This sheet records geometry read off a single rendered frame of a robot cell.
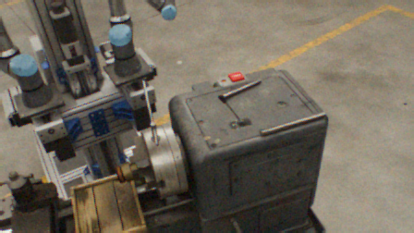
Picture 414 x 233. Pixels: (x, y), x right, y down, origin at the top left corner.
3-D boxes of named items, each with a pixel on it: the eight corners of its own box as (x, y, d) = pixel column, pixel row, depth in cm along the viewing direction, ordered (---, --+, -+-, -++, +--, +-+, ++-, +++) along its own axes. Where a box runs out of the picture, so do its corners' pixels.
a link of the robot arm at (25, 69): (27, 92, 196) (16, 68, 187) (13, 83, 203) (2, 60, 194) (48, 80, 202) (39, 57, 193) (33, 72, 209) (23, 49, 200)
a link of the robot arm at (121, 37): (112, 59, 211) (106, 36, 202) (113, 46, 221) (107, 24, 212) (135, 56, 212) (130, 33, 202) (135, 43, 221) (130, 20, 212)
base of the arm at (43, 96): (20, 96, 212) (13, 80, 205) (49, 87, 216) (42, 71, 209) (26, 112, 202) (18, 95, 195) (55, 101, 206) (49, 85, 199)
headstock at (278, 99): (277, 123, 224) (282, 62, 197) (322, 184, 190) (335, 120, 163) (174, 152, 214) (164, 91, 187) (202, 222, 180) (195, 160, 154)
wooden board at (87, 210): (131, 175, 205) (130, 169, 202) (147, 231, 179) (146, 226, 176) (72, 192, 200) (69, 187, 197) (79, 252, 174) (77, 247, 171)
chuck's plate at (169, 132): (171, 154, 203) (164, 108, 179) (190, 204, 182) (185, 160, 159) (164, 156, 202) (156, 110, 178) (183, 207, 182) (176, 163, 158)
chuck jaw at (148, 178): (157, 162, 175) (164, 177, 165) (159, 171, 178) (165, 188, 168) (132, 169, 173) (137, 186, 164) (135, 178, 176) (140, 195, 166)
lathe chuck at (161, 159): (164, 156, 202) (156, 110, 178) (183, 207, 182) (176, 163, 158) (147, 161, 201) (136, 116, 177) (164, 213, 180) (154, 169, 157)
